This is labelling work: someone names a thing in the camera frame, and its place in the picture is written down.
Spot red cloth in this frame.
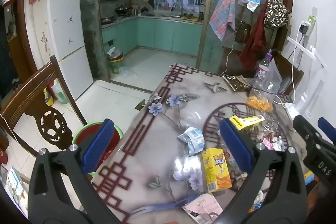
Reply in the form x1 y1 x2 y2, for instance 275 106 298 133
238 0 275 69

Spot white blue milk carton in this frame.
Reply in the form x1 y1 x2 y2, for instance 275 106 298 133
177 127 205 157

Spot white charger cable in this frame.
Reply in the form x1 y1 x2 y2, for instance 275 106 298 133
273 30 305 109

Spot patterned tote bag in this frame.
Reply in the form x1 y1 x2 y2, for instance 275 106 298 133
263 0 291 29

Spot colourful booklet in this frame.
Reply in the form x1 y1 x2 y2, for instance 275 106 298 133
4 166 28 216

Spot red basin with green rim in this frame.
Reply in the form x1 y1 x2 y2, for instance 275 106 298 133
71 121 124 177

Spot clear bottle with purple cap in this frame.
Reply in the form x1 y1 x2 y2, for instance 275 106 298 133
253 52 275 93

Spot colourful foam puzzle mat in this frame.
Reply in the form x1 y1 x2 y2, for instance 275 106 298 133
303 172 319 185

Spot plain wooden chair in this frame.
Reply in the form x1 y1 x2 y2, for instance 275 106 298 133
272 51 305 98

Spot white tissue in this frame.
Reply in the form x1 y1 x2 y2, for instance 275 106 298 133
234 172 248 188

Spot brown handbag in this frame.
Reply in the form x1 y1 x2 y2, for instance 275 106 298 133
234 21 254 43

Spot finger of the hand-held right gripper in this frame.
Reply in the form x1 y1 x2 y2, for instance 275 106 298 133
317 117 336 145
293 114 336 183

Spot carved wooden chair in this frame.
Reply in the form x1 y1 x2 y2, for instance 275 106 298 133
0 55 88 159

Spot black wok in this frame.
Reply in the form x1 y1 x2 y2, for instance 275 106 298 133
115 4 132 16

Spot crumpled pink wrapper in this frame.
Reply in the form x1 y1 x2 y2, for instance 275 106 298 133
262 135 289 152

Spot white refrigerator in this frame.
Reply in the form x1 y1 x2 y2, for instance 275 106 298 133
37 0 94 101

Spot yellow tube box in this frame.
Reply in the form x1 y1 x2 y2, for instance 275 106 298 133
229 114 265 130

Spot brown printed packet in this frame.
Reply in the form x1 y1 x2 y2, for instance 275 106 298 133
223 75 254 92

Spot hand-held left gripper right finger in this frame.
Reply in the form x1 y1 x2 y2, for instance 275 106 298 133
219 118 308 224

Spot yellow snack box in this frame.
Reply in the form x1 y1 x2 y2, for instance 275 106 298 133
202 148 233 193

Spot teal kitchen cabinets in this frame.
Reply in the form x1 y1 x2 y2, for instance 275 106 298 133
101 15 204 56

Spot thin white hanging cable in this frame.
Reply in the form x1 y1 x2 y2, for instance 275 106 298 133
222 30 238 77

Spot white wall power strip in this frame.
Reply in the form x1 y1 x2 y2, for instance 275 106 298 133
298 15 317 37

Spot pink paper leaflet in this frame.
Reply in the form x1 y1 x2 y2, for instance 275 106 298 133
184 193 223 224

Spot green trash can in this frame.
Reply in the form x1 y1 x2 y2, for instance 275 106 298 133
107 47 124 75

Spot clear printed plastic wrapper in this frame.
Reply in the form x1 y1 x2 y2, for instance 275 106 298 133
252 112 285 139

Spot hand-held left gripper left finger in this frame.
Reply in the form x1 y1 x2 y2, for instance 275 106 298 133
28 118 116 224

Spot clear bag of orange snacks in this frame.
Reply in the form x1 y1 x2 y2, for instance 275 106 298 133
245 57 284 112

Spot checkered towel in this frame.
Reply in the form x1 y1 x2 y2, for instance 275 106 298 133
209 0 236 42

